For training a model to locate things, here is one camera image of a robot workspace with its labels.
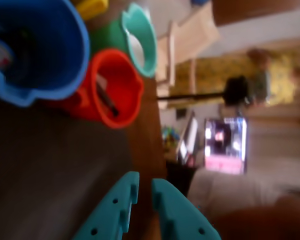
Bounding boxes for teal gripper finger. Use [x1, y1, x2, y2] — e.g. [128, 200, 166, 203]
[152, 178, 222, 240]
[71, 171, 140, 240]

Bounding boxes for open laptop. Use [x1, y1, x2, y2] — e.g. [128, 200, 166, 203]
[177, 112, 200, 163]

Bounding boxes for grey woven mat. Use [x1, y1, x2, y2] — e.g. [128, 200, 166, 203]
[0, 98, 133, 240]

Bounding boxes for colourful toy pile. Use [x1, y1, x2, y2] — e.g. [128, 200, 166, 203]
[162, 126, 181, 148]

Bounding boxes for lit monitor screen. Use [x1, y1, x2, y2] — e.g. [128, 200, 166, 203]
[204, 117, 248, 175]

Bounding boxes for black marker pen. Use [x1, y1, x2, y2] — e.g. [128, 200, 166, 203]
[96, 77, 120, 117]

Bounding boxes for red plastic bucket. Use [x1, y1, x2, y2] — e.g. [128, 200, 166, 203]
[74, 48, 145, 130]

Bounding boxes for black tripod stand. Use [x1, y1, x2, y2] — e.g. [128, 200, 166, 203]
[156, 76, 251, 107]

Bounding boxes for blue plastic bucket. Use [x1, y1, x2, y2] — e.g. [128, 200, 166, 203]
[0, 0, 91, 108]

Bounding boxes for green bucket with teal rim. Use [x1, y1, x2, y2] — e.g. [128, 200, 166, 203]
[89, 2, 158, 78]

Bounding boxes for light wooden chair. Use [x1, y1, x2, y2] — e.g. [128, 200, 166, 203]
[156, 2, 221, 88]

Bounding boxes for yellow plastic bucket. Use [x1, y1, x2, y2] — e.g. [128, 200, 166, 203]
[74, 0, 110, 21]

